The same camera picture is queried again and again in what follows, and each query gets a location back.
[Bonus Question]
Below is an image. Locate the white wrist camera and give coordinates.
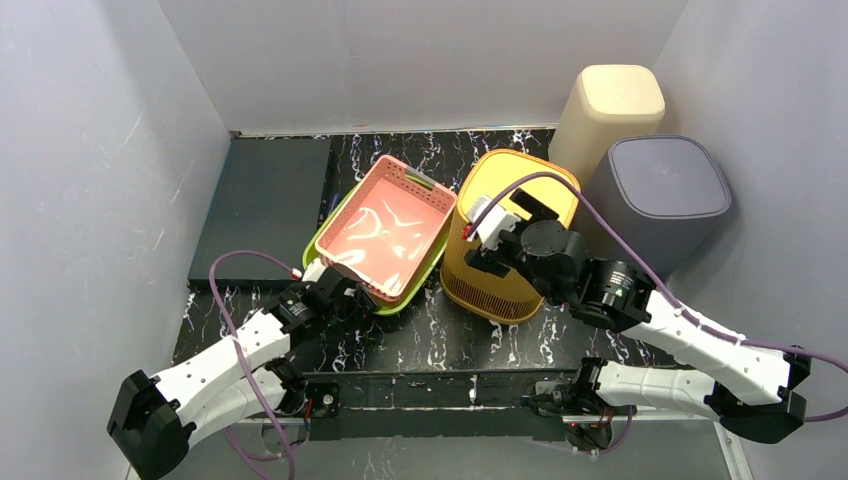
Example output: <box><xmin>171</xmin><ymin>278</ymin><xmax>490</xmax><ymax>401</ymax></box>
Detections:
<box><xmin>291</xmin><ymin>258</ymin><xmax>327</xmax><ymax>282</ymax></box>
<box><xmin>463</xmin><ymin>195</ymin><xmax>522</xmax><ymax>251</ymax></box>

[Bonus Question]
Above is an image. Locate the pink perforated basket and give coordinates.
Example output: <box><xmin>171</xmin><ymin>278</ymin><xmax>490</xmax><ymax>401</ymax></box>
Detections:
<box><xmin>316</xmin><ymin>155</ymin><xmax>457</xmax><ymax>301</ymax></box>

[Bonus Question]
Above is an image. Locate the cream bin liner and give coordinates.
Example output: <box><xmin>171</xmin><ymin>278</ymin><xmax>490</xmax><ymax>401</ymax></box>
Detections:
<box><xmin>548</xmin><ymin>64</ymin><xmax>666</xmax><ymax>185</ymax></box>

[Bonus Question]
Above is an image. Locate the grey slatted waste bin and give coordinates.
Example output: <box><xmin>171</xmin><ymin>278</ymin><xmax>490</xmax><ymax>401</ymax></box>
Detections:
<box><xmin>582</xmin><ymin>135</ymin><xmax>732</xmax><ymax>280</ymax></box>

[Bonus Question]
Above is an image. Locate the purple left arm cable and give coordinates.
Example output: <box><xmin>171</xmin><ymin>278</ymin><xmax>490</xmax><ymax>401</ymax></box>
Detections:
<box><xmin>208</xmin><ymin>250</ymin><xmax>306</xmax><ymax>480</ymax></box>

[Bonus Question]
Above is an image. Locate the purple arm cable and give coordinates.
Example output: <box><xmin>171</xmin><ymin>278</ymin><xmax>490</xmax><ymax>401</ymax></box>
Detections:
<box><xmin>208</xmin><ymin>250</ymin><xmax>306</xmax><ymax>480</ymax></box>
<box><xmin>463</xmin><ymin>171</ymin><xmax>848</xmax><ymax>458</ymax></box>

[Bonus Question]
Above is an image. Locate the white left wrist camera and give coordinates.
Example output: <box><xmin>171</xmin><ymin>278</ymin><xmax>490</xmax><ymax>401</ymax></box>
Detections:
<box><xmin>291</xmin><ymin>258</ymin><xmax>327</xmax><ymax>282</ymax></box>

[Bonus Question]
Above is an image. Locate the green plastic tray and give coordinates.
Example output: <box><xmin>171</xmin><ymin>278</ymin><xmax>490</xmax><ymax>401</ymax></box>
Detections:
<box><xmin>301</xmin><ymin>183</ymin><xmax>450</xmax><ymax>316</ymax></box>

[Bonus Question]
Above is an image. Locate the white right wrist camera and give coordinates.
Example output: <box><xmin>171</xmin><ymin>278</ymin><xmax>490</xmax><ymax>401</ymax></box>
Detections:
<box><xmin>463</xmin><ymin>195</ymin><xmax>522</xmax><ymax>251</ymax></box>

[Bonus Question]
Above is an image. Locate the orange slatted waste bin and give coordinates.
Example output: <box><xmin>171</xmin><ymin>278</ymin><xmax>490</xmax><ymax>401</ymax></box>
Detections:
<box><xmin>439</xmin><ymin>148</ymin><xmax>583</xmax><ymax>327</ymax></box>

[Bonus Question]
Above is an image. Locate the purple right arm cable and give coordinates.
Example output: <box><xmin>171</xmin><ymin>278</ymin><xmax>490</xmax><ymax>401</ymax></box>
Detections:
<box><xmin>463</xmin><ymin>171</ymin><xmax>848</xmax><ymax>458</ymax></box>

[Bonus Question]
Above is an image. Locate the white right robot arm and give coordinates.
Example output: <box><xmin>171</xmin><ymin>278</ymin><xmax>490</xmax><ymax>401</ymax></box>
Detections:
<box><xmin>463</xmin><ymin>190</ymin><xmax>811</xmax><ymax>444</ymax></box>

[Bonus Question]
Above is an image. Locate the dark grey flat box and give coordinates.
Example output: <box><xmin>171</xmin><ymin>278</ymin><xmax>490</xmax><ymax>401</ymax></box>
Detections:
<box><xmin>187</xmin><ymin>138</ymin><xmax>332</xmax><ymax>288</ymax></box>

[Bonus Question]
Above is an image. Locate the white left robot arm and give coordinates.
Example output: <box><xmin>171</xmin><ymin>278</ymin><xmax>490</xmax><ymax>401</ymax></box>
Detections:
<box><xmin>107</xmin><ymin>266</ymin><xmax>378</xmax><ymax>479</ymax></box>

